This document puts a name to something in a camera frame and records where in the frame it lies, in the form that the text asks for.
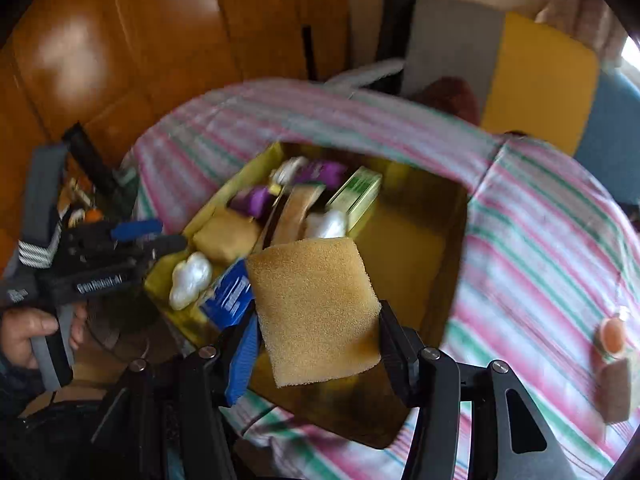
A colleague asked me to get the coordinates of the person left hand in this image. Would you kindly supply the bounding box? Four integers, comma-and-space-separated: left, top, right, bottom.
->
1, 308, 58, 370

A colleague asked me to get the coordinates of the green tea box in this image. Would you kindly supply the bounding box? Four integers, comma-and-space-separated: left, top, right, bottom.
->
326, 166, 382, 231

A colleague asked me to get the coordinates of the small white plastic bag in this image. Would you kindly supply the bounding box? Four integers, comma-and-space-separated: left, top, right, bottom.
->
169, 252, 213, 311

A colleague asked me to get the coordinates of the blue tissue packet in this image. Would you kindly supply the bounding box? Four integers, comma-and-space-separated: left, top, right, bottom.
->
200, 259, 254, 330

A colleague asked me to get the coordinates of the orange round container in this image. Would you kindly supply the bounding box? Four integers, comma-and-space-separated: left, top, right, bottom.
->
597, 306, 630, 359

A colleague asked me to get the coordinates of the grey yellow blue headboard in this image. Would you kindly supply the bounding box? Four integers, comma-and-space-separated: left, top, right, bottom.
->
400, 0, 639, 204

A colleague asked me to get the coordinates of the yellow sponge block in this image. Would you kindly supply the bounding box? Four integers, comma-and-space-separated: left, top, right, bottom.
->
192, 208, 262, 266

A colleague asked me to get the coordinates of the wooden wardrobe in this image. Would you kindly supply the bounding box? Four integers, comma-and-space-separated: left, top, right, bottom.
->
1, 0, 350, 259

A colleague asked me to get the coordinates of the gold tray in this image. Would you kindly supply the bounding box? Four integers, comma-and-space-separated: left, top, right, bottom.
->
143, 142, 469, 451

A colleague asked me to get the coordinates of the striped bed sheet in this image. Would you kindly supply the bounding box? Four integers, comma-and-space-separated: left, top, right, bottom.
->
127, 79, 639, 479

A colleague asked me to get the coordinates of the green cracker packet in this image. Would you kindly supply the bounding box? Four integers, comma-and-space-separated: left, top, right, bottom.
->
257, 182, 328, 254

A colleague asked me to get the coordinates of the purple snack packet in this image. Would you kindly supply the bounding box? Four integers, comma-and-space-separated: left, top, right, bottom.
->
293, 160, 348, 191

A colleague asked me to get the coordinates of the large beige cardboard box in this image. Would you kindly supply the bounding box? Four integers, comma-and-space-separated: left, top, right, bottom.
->
598, 359, 631, 425

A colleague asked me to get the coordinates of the white plastic bag ball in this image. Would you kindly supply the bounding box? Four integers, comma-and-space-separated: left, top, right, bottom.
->
304, 209, 348, 238

